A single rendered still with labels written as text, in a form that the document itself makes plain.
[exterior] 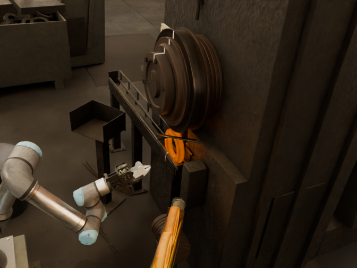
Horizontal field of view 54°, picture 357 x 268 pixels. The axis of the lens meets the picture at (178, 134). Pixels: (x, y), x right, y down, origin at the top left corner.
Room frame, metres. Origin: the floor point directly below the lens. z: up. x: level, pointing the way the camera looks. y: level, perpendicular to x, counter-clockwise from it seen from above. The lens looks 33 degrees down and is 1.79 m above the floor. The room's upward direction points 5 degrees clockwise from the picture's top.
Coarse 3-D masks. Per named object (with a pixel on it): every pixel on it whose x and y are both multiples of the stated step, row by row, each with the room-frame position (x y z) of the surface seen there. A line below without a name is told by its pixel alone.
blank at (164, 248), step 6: (162, 234) 0.86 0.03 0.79; (168, 234) 0.86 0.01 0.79; (162, 240) 0.83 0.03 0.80; (168, 240) 0.83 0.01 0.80; (162, 246) 0.81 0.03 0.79; (168, 246) 0.83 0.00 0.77; (162, 252) 0.79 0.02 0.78; (168, 252) 0.85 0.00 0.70; (156, 258) 0.77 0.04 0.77; (162, 258) 0.77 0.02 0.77; (168, 258) 0.85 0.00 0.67; (156, 264) 0.76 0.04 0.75; (162, 264) 0.76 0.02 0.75
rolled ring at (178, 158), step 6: (168, 132) 1.51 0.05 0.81; (174, 132) 1.46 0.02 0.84; (168, 138) 1.53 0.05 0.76; (168, 144) 1.52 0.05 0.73; (180, 144) 1.41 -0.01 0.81; (168, 150) 1.50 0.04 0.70; (180, 150) 1.40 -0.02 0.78; (174, 156) 1.46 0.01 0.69; (180, 156) 1.39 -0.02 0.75; (180, 162) 1.42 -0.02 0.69
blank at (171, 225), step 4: (172, 208) 1.00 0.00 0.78; (176, 208) 1.01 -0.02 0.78; (172, 212) 0.98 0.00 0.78; (176, 212) 0.98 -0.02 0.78; (168, 216) 0.96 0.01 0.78; (172, 216) 0.96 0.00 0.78; (176, 216) 0.97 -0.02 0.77; (168, 220) 0.95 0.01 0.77; (172, 220) 0.95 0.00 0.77; (176, 220) 1.01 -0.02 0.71; (168, 224) 0.93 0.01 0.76; (172, 224) 0.93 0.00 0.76; (176, 224) 1.01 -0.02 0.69; (168, 228) 0.92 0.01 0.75; (172, 228) 0.92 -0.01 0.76; (176, 228) 1.00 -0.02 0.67; (172, 232) 0.91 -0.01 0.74; (172, 236) 0.91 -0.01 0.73; (172, 240) 0.91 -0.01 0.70; (172, 244) 0.92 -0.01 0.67
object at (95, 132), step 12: (84, 108) 1.89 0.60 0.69; (96, 108) 1.95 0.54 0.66; (108, 108) 1.90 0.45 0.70; (72, 120) 1.80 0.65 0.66; (84, 120) 1.88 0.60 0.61; (96, 120) 1.92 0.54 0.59; (108, 120) 1.90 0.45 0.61; (120, 120) 1.79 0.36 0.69; (84, 132) 1.77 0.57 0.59; (96, 132) 1.77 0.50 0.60; (108, 132) 1.70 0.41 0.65; (96, 144) 1.78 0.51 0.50; (108, 144) 1.81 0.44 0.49; (108, 156) 1.80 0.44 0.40; (108, 168) 1.80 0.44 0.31; (108, 204) 1.76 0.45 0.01
